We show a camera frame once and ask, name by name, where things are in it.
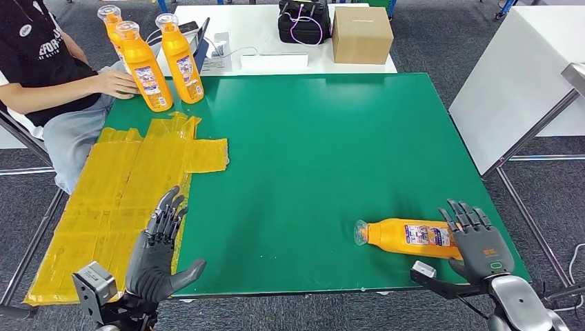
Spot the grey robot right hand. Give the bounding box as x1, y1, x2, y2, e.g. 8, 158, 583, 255
438, 199, 515, 285

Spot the person's right hand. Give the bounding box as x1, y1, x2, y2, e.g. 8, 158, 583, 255
93, 69, 140, 101

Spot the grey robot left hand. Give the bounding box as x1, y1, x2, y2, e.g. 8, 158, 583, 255
125, 186, 208, 303

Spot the orange detergent bottle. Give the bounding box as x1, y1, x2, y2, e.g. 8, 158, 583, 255
353, 217, 465, 261
155, 12, 205, 105
114, 20, 175, 113
97, 5, 131, 74

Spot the yellow taped cardboard sheet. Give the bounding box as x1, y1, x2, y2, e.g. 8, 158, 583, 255
23, 112, 230, 306

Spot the person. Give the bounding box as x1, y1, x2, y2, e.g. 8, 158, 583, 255
0, 0, 161, 195

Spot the tablet with blue cover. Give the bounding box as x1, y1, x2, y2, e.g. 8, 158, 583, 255
192, 17, 211, 73

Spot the white paper stand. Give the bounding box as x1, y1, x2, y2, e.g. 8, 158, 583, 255
202, 32, 232, 73

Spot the white flat box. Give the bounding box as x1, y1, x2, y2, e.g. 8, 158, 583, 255
240, 54, 309, 72

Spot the white panel table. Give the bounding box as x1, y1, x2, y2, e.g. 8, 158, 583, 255
448, 6, 585, 178

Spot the black carry case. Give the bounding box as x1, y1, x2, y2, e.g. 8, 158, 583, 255
277, 0, 332, 46

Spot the green table board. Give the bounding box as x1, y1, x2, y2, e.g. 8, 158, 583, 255
105, 72, 531, 297

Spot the brown cardboard box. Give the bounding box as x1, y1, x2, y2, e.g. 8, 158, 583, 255
331, 6, 395, 66

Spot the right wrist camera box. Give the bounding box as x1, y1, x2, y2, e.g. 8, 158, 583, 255
410, 260, 490, 301

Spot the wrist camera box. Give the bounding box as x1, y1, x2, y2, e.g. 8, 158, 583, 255
71, 261, 119, 326
410, 260, 490, 301

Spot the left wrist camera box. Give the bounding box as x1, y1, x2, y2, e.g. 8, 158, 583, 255
71, 261, 119, 326

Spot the white floor cable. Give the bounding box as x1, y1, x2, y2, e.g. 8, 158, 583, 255
548, 243, 585, 314

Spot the grey metal chair frame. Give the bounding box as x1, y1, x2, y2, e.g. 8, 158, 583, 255
0, 109, 67, 319

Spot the grey metal table frame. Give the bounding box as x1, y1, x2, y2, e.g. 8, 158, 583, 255
480, 90, 585, 303

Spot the blue metal rack frame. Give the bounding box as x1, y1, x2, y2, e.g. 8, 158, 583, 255
217, 0, 348, 6

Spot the pink white cable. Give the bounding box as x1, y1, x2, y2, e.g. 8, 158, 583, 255
283, 4, 324, 47

